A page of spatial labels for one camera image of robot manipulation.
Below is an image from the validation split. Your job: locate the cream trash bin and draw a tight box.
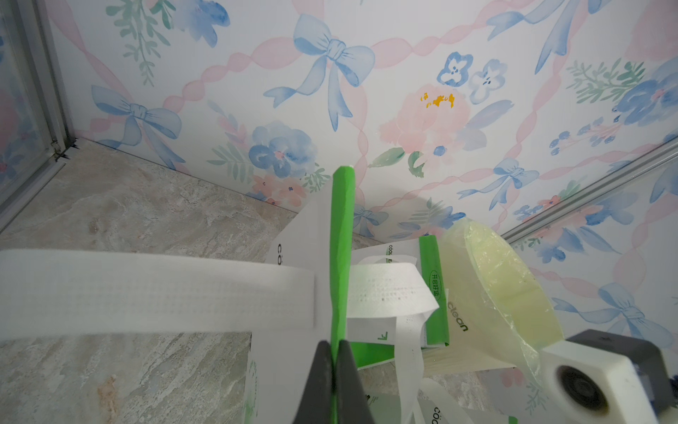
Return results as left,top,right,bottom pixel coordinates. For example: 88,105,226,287
423,218,565,377

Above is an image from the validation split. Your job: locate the left aluminium corner post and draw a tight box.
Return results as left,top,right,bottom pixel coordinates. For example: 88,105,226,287
1,1,75,229

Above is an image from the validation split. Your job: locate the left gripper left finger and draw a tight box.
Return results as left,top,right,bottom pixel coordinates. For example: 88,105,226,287
292,341,334,424

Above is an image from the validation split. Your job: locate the right aluminium corner post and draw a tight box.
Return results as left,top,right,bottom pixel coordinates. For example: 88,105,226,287
501,134,677,244

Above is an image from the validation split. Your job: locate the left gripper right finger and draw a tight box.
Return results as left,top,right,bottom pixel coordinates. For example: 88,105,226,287
334,340,375,424

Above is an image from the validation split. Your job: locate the green white bag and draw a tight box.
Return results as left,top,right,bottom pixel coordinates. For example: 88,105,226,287
349,234,515,377
365,378,518,424
0,165,441,424

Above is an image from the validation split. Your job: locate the green bin liner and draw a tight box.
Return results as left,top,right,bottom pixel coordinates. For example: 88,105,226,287
439,218,565,383

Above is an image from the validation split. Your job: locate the aluminium corner post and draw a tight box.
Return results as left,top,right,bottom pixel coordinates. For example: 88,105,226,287
501,134,677,244
1,1,75,229

